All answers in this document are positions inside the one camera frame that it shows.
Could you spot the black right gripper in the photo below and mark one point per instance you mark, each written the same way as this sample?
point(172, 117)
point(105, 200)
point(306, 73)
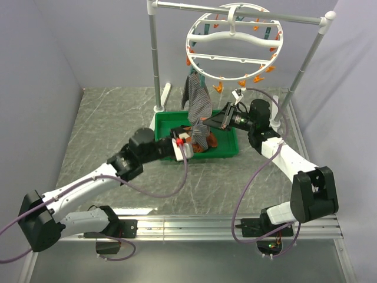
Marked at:
point(222, 120)

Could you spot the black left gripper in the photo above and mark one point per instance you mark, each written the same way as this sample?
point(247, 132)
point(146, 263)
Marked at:
point(169, 138)

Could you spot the grey striped boxer underwear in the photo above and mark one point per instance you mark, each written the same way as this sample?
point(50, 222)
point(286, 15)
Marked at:
point(199, 109)

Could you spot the teal clothes peg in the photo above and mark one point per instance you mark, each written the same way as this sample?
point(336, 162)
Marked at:
point(206, 29)
point(192, 71)
point(202, 81)

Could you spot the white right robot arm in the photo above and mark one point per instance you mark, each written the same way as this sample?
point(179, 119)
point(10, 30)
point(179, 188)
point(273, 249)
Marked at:
point(313, 193)

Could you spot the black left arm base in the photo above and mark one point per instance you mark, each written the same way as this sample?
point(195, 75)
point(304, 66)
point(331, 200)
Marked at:
point(123, 228)

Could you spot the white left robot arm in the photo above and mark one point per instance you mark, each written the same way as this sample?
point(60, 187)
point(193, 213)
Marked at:
point(46, 218)

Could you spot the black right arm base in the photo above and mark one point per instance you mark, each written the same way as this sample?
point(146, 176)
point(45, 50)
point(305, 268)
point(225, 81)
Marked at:
point(255, 227)

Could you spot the orange white underwear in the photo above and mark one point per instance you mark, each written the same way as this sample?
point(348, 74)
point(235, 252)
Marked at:
point(211, 141)

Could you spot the white round clip hanger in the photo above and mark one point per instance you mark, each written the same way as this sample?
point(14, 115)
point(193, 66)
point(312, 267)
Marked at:
point(227, 31)

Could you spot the green plastic tray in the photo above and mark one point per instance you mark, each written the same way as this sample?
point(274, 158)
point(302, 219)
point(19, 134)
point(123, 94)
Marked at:
point(227, 143)

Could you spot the white grey drying rack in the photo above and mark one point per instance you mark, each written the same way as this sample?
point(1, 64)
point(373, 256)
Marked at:
point(244, 14)

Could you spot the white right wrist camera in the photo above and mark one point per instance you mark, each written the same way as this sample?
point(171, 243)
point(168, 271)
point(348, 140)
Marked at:
point(238, 95)

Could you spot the aluminium mounting rail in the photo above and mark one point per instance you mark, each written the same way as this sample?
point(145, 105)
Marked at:
point(216, 228)

